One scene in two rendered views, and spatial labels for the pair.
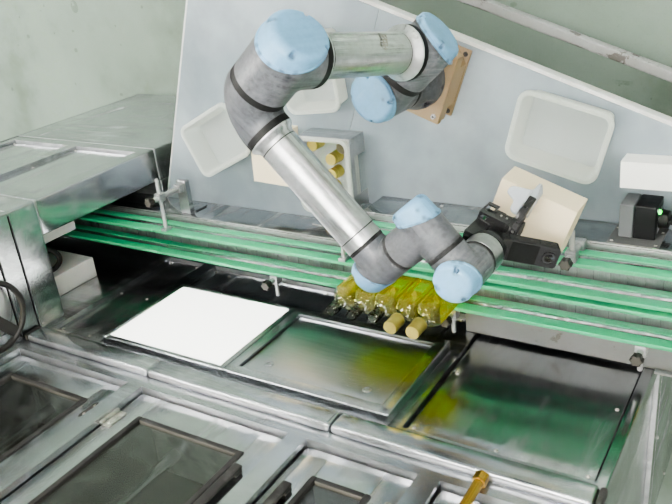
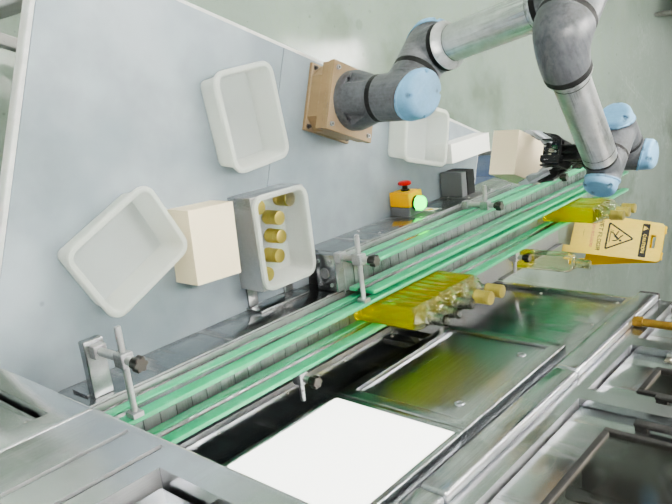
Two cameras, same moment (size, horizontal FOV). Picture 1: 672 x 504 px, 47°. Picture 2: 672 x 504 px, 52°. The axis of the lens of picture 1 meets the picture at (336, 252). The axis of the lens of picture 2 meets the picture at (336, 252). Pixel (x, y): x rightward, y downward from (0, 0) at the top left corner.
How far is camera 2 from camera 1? 230 cm
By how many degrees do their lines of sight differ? 76
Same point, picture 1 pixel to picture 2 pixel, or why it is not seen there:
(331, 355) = (451, 372)
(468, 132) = (357, 156)
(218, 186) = not seen: hidden behind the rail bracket
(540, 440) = (577, 312)
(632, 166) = (455, 146)
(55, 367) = not seen: outside the picture
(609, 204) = (432, 186)
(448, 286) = (654, 154)
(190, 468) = (637, 460)
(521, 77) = not seen: hidden behind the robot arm
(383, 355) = (460, 349)
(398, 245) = (630, 139)
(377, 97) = (433, 89)
